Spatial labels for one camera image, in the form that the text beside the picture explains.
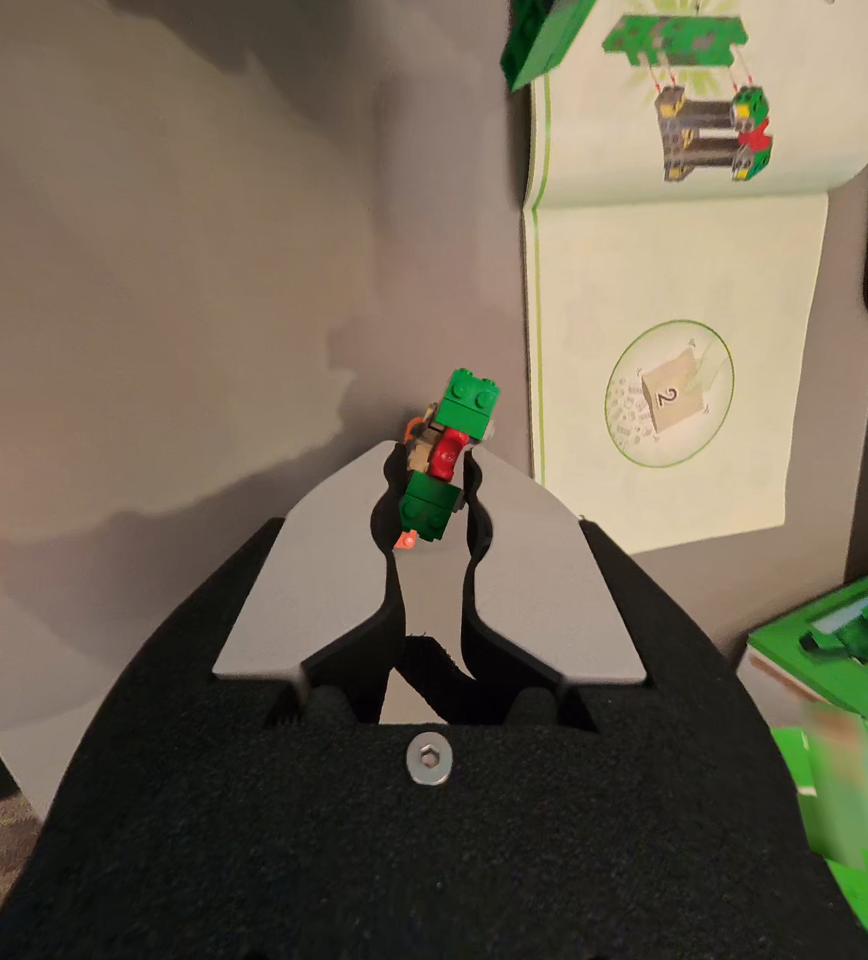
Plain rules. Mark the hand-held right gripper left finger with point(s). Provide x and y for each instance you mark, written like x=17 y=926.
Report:
x=314 y=592

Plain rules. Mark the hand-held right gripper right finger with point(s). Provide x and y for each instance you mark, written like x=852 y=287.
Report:
x=554 y=600

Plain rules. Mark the small green red brick assembly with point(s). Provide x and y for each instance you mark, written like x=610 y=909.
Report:
x=468 y=405

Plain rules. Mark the green brick plate assembly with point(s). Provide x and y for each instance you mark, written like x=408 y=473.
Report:
x=543 y=45

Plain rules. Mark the grey desk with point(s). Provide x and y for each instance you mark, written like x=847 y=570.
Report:
x=179 y=262

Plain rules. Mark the green toy brick box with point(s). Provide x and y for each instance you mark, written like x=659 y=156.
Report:
x=839 y=675

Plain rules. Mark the open building instruction booklet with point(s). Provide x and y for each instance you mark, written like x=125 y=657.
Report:
x=666 y=262

